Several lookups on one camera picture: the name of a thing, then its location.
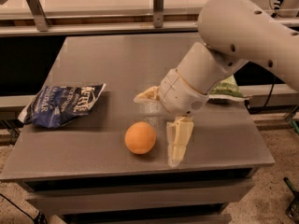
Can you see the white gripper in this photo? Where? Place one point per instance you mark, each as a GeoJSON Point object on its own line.
{"type": "Point", "coordinates": [179, 92]}

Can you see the left metal bracket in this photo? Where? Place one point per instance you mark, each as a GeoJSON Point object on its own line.
{"type": "Point", "coordinates": [35, 8]}

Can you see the green chip bag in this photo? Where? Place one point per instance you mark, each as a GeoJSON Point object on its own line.
{"type": "Point", "coordinates": [227, 90]}

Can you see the blue chip bag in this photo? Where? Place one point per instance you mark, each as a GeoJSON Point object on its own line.
{"type": "Point", "coordinates": [55, 106]}

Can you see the metal rail shelf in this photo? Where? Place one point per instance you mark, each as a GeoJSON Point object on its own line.
{"type": "Point", "coordinates": [21, 22]}

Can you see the green tool on floor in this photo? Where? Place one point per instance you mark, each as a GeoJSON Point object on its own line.
{"type": "Point", "coordinates": [293, 209]}

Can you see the grey drawer cabinet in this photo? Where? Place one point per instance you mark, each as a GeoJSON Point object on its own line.
{"type": "Point", "coordinates": [84, 173]}

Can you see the metal bracket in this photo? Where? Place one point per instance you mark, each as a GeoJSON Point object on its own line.
{"type": "Point", "coordinates": [35, 8]}
{"type": "Point", "coordinates": [158, 13]}

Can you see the middle metal bracket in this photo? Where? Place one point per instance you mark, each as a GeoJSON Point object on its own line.
{"type": "Point", "coordinates": [158, 13]}

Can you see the orange fruit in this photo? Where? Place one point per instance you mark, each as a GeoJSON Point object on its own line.
{"type": "Point", "coordinates": [140, 138]}

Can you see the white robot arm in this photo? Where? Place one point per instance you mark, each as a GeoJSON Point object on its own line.
{"type": "Point", "coordinates": [233, 32]}

